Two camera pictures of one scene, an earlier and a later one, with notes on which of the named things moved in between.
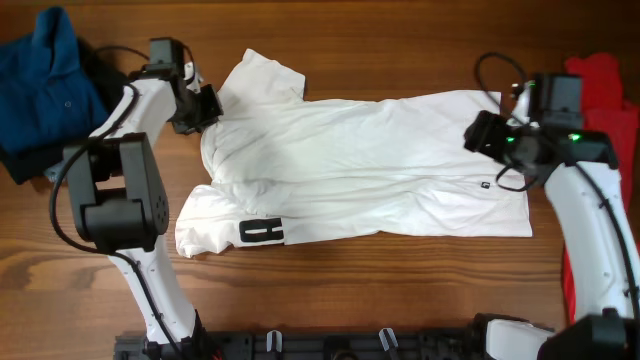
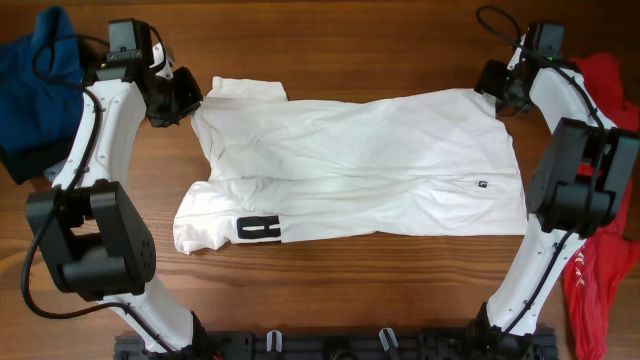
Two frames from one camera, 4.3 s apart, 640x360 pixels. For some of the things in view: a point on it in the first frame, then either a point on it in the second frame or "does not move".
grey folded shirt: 54,172 does not move
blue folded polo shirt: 47,97 does not move
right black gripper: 482,136 -> 488,82
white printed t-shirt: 280,168 does not move
